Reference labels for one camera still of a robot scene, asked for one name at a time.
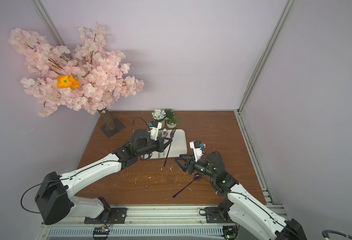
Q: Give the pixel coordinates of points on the orange artificial flower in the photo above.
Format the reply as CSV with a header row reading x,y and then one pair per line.
x,y
65,81

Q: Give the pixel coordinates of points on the green succulent pot plant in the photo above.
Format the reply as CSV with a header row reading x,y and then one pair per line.
x,y
171,119

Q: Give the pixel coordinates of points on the aluminium rail frame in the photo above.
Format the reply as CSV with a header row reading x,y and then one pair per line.
x,y
147,222

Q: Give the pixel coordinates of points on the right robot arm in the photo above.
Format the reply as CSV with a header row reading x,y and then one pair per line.
x,y
239,205

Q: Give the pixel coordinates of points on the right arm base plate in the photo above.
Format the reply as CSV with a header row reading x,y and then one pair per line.
x,y
215,215

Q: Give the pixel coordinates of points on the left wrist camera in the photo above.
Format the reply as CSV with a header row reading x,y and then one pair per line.
x,y
155,130

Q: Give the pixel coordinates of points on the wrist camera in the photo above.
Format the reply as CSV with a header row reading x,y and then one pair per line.
x,y
155,130
198,149

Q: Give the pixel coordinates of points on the purple plastic spoon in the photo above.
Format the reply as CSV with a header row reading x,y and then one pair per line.
x,y
196,177

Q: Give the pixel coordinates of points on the black cable corner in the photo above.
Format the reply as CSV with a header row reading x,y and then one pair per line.
x,y
328,234

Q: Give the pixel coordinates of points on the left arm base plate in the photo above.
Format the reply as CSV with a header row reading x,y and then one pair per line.
x,y
109,216

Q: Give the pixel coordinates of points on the purple fork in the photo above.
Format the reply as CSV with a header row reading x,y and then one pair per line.
x,y
171,136

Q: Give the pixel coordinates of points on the white flower pot plant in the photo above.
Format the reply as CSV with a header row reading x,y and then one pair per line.
x,y
160,117

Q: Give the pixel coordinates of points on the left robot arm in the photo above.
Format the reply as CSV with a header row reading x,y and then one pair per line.
x,y
56,198

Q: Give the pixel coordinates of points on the white rectangular tray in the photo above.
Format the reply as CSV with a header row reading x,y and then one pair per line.
x,y
179,146

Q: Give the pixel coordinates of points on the silver spoon pink handle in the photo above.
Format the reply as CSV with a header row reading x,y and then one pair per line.
x,y
164,134

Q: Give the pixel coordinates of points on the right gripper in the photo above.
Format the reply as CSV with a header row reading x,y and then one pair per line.
x,y
189,165

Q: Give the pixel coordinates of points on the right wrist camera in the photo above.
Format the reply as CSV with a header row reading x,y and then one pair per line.
x,y
198,149

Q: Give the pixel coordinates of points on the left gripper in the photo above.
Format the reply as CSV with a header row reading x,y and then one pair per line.
x,y
161,145

